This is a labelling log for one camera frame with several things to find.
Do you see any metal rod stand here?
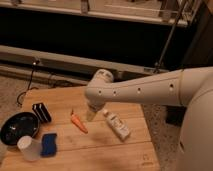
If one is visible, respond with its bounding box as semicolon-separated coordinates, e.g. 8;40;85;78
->
153;0;187;73

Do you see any orange toy carrot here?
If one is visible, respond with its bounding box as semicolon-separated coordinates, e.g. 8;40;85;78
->
71;111;88;134

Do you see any black cable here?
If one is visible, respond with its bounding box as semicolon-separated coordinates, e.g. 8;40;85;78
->
16;59;41;108

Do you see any white ceramic cup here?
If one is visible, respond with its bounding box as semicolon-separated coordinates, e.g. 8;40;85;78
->
17;136;42;161

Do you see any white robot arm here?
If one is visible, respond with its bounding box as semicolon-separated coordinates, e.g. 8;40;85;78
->
85;67;213;171

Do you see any black bowl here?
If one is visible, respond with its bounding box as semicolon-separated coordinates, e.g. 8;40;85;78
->
0;112;40;146

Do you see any black striped eraser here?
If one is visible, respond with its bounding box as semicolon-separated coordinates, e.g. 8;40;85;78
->
32;103;52;123

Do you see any blue sponge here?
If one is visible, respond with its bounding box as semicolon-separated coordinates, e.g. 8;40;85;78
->
41;133;57;157

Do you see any white plastic bottle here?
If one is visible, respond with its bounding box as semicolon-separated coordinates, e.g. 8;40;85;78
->
103;109;131;141

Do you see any dark cabinet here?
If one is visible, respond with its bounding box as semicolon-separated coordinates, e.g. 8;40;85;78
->
165;0;213;127

